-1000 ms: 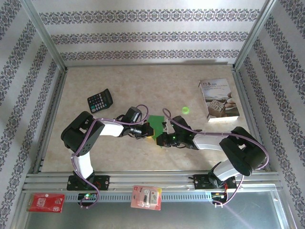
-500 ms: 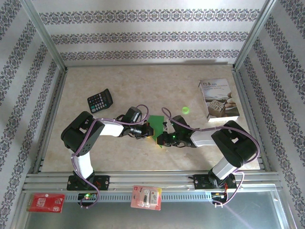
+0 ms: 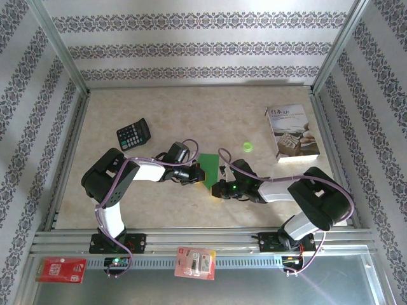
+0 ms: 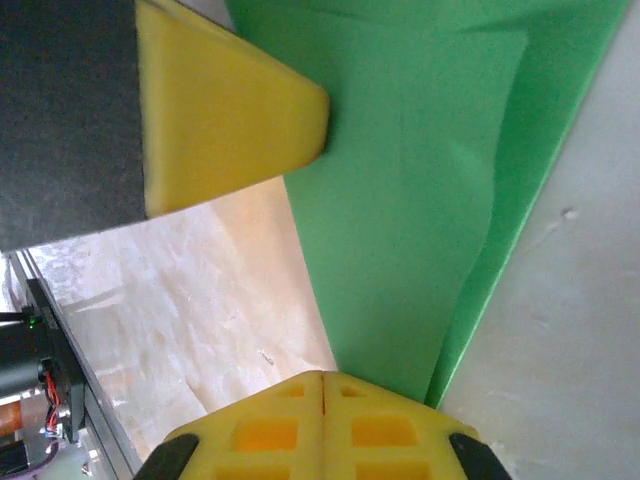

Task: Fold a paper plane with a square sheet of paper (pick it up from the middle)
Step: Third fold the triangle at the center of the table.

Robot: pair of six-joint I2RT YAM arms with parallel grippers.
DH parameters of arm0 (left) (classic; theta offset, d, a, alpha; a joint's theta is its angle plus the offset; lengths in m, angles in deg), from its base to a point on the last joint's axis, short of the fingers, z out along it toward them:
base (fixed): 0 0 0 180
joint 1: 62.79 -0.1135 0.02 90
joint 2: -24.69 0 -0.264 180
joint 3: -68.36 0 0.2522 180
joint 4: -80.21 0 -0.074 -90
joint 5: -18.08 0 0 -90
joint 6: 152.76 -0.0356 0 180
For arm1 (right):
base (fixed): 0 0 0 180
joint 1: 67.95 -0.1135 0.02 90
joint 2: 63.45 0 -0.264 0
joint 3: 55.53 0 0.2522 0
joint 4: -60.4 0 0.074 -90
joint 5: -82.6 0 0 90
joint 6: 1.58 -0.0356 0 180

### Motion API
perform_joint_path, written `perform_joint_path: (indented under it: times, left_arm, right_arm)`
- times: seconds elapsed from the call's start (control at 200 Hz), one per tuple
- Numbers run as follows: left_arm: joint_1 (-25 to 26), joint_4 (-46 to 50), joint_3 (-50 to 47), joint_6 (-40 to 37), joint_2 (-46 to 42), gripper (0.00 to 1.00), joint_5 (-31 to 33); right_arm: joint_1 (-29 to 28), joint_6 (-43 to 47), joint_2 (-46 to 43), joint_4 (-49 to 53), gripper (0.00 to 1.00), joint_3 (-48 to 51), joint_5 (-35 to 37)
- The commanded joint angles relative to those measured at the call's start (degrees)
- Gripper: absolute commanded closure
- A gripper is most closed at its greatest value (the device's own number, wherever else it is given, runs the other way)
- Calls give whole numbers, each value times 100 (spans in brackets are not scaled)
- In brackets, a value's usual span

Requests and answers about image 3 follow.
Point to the green paper sheet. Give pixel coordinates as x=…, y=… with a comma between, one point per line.
x=210, y=165

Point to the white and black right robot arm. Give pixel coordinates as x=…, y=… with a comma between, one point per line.
x=321, y=197

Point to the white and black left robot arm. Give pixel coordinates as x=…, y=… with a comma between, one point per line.
x=108, y=178

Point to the grey metal sheet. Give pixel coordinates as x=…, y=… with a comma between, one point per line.
x=254, y=286

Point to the black calculator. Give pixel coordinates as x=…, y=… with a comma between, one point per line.
x=133, y=135

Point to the pink blister pack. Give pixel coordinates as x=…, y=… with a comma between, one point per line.
x=194, y=263

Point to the small controller board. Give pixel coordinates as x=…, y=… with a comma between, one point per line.
x=116, y=261
x=291, y=260

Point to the book with photo cover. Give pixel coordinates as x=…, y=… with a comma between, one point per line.
x=286, y=116

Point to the red flat package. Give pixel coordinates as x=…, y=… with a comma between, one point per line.
x=60, y=270

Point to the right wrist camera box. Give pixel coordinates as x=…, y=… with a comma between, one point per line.
x=240, y=168

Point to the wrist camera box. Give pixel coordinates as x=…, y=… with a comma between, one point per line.
x=177, y=152
x=240, y=168

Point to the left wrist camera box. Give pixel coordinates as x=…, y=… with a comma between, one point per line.
x=177, y=152

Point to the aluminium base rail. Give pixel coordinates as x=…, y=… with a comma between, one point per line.
x=206, y=236

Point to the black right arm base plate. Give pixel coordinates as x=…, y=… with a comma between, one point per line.
x=268, y=243

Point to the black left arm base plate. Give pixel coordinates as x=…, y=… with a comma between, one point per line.
x=138, y=243

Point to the thin aluminium back rail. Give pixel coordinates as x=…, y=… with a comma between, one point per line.
x=190, y=86

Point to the aluminium side rail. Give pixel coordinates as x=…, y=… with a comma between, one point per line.
x=325, y=127
x=70, y=159

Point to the aluminium frame post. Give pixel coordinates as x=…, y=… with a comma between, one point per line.
x=60, y=47
x=338, y=47

